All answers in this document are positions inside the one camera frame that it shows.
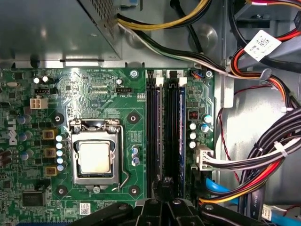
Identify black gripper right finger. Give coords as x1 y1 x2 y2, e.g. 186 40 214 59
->
164 178 269 226

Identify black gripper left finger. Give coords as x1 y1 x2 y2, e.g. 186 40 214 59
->
67 180 166 226

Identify blue RAM memory stick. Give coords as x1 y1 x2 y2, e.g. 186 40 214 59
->
178 84 188 192

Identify black empty RAM slot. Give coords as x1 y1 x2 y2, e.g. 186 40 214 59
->
167 81 179 196

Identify metal CPU socket cover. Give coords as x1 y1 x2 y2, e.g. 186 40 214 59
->
70 119 120 186

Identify silver CPU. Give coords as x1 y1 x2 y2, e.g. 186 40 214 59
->
79 140 112 174

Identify black open PC case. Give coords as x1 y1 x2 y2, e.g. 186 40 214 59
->
0 0 301 226

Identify green motherboard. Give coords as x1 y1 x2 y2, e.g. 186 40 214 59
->
0 67 216 226

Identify white printed label tag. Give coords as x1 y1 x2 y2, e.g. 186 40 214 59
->
244 30 282 62

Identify grey power supply unit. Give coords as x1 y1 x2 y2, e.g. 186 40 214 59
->
0 0 123 61

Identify blue flat data cable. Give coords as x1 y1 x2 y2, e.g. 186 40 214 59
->
262 204 301 226
205 177 240 206

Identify thin wire locking lever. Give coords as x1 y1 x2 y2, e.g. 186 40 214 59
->
112 123 130 192

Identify thick black wire bundle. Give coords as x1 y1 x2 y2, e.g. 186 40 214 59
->
196 107 301 171

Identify black flat data cable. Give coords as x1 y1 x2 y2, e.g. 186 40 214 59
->
237 185 268 226

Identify orange red wire bundle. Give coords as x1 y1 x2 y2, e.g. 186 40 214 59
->
198 159 286 205

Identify black white wire bundle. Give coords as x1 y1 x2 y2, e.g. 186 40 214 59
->
116 13 268 81

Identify red black wire bundle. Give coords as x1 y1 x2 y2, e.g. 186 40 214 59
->
230 29 301 113

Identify yellow black power wires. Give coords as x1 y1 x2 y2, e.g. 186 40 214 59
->
116 0 211 32

